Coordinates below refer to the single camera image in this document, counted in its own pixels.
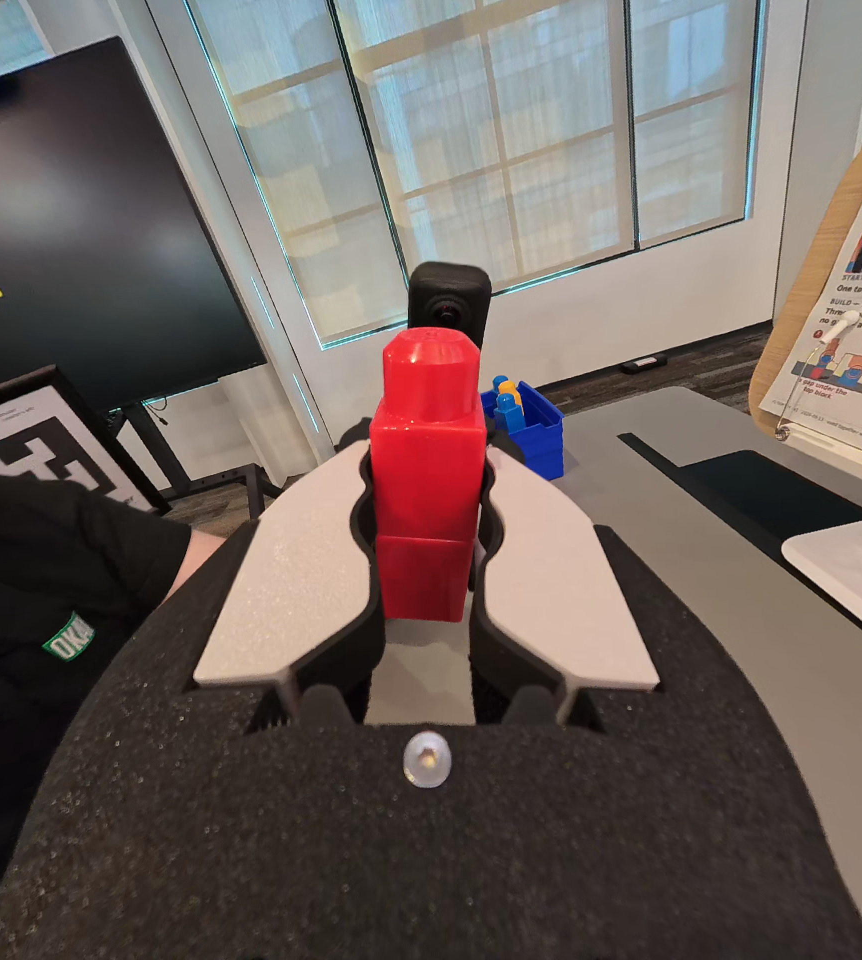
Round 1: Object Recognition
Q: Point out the dark desk cable channel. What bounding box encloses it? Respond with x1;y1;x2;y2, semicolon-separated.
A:
617;431;792;571

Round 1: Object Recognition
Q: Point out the red mega block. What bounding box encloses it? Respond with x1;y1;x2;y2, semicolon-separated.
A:
375;534;472;624
369;327;487;543

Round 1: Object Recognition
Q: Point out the black monitor on stand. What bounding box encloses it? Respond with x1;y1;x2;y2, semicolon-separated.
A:
0;36;282;522

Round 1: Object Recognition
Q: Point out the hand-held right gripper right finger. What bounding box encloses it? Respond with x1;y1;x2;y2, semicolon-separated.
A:
470;444;662;721

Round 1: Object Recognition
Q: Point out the blue plastic bin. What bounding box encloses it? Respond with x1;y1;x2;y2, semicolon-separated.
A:
479;381;565;483

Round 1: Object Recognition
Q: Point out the black cable tray lid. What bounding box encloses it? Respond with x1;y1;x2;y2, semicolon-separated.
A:
680;448;862;543

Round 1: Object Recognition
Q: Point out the wooden document stand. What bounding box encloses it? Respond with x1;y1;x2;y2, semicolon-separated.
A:
748;105;862;655

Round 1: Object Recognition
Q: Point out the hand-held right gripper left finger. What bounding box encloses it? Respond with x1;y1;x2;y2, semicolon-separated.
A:
192;438;387;721

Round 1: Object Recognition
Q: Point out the person's black shirt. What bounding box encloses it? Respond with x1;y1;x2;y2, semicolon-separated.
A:
0;472;193;939

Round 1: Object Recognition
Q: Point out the framed tag sign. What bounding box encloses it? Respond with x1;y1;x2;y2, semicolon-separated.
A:
0;365;173;515

